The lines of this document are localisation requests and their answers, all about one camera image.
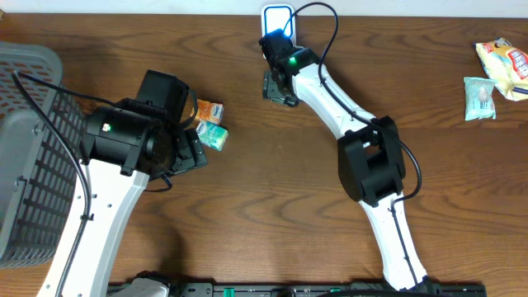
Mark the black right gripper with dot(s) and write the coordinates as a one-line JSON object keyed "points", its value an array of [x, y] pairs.
{"points": [[268, 91]]}

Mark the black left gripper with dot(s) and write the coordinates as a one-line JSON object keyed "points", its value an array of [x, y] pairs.
{"points": [[192, 153]]}

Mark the teal tissue pack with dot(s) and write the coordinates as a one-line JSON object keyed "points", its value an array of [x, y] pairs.
{"points": [[212, 135]]}

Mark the orange tissue pack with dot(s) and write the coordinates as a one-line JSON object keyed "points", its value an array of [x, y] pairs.
{"points": [[208, 111]]}

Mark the teal snack pack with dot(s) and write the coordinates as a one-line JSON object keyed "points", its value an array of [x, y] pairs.
{"points": [[479, 98]]}

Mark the large yellow snack bag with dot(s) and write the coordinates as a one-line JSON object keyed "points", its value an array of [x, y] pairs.
{"points": [[507, 65]]}

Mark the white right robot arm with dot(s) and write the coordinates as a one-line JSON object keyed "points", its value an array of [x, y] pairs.
{"points": [[369, 153]]}

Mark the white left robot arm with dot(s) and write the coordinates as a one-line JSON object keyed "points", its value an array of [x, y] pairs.
{"points": [[124, 146]]}

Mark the white barcode scanner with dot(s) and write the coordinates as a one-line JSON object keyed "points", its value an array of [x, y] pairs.
{"points": [[279, 16]]}

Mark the grey plastic shopping basket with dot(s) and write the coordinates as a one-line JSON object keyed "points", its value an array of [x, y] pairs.
{"points": [[37, 176]]}

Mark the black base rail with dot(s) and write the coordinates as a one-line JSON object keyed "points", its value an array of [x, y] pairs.
{"points": [[353, 289]]}

